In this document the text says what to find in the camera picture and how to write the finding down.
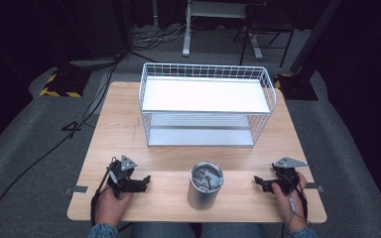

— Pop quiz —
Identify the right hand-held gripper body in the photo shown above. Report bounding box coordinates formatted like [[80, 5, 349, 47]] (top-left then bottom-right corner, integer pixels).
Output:
[[271, 156, 309, 196]]

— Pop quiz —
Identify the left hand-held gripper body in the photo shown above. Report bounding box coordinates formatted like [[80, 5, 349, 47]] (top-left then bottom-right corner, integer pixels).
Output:
[[106, 154, 139, 199]]

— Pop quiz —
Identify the person's left hand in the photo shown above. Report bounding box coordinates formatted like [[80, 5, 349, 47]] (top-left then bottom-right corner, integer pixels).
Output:
[[93, 187, 135, 228]]

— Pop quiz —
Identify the person's right hand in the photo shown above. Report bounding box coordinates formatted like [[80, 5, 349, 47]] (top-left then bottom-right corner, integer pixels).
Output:
[[271, 171, 310, 233]]

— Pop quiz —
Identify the grey tape strip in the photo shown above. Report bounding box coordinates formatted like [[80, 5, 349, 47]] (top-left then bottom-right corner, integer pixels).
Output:
[[64, 184, 89, 195], [305, 181, 325, 193]]

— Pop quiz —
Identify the silver metal cup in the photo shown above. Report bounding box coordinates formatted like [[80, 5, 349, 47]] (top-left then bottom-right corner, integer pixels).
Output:
[[187, 161, 225, 211]]

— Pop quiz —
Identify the black yellow striped stand base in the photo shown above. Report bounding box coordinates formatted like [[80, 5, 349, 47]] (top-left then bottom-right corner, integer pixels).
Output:
[[39, 66, 93, 99], [273, 72, 319, 101]]

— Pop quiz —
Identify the black slanted stand column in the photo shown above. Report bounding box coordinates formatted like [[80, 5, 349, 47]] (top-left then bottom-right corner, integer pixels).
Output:
[[289, 0, 344, 75]]

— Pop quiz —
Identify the black metal chair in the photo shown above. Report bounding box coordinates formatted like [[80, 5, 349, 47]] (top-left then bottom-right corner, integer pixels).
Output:
[[232, 2, 297, 68]]

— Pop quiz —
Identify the right hand-held gripper cable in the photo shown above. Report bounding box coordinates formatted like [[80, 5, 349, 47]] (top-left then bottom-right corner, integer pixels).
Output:
[[281, 172, 312, 236]]

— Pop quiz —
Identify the hand-held gripper cable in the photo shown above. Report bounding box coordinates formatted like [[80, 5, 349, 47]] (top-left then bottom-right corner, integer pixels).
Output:
[[281, 172, 312, 236], [89, 158, 118, 227]]

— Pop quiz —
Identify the left hand-held gripper cable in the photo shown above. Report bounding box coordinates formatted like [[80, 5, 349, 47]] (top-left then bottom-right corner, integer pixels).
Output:
[[89, 158, 118, 227]]

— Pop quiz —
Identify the black floor cable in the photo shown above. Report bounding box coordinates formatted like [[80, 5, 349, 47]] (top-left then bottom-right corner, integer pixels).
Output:
[[0, 56, 124, 238]]

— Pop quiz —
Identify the white wire shelf rack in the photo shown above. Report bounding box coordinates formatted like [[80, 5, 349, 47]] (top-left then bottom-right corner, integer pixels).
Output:
[[138, 61, 278, 148]]

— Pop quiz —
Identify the bundle of floor cables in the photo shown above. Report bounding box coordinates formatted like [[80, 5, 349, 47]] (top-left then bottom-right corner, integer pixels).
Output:
[[131, 19, 196, 46]]

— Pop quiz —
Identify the white metal desk frame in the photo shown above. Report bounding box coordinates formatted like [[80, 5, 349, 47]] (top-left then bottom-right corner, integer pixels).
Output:
[[181, 0, 265, 60]]

